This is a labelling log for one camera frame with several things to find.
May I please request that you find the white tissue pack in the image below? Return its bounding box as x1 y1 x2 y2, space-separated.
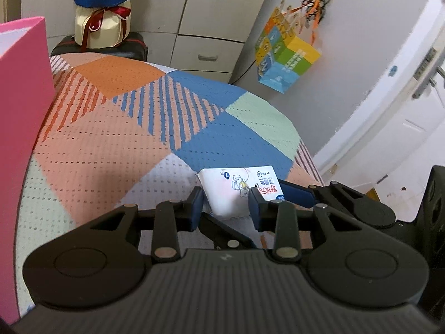
198 165 284 219

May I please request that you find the white door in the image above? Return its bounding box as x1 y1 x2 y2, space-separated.
314 0 444 222

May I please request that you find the colourful patterned tablecloth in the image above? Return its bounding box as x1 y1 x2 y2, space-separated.
15 51 325 318

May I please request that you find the colourful hanging paper bag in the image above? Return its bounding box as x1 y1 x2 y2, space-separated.
255 0 331 94

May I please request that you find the beige wardrobe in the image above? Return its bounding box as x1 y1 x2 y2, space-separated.
21 0 264 82

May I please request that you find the pink storage box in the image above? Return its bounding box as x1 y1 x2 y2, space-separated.
1 17 55 323

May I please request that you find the flower bouquet blue wrap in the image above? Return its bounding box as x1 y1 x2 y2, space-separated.
74 0 131 52

